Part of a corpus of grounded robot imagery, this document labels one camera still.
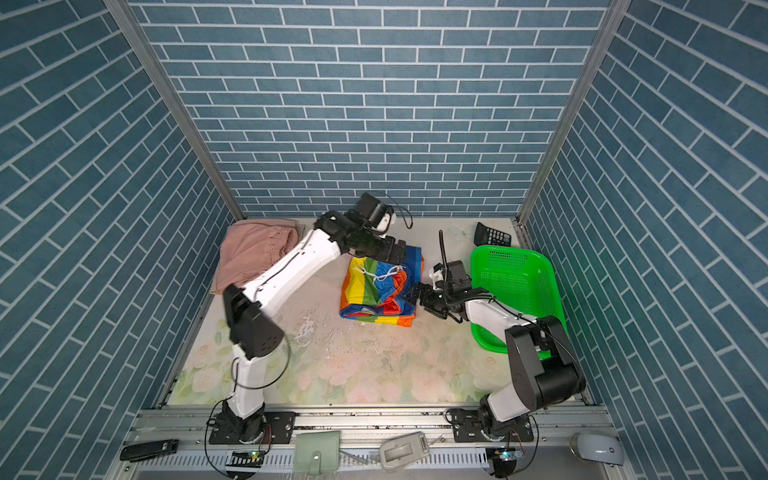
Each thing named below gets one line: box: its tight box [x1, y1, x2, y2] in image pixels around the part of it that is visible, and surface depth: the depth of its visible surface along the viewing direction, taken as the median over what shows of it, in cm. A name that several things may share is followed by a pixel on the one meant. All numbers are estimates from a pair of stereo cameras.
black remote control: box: [120, 439, 179, 463], surface depth 70 cm
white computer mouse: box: [569, 433, 625, 466], surface depth 68 cm
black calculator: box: [474, 222, 512, 247], surface depth 115 cm
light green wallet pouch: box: [294, 431, 341, 475], surface depth 71 cm
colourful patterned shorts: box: [340, 245, 424, 327], surface depth 95 cm
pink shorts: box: [213, 219, 304, 293], surface depth 101 cm
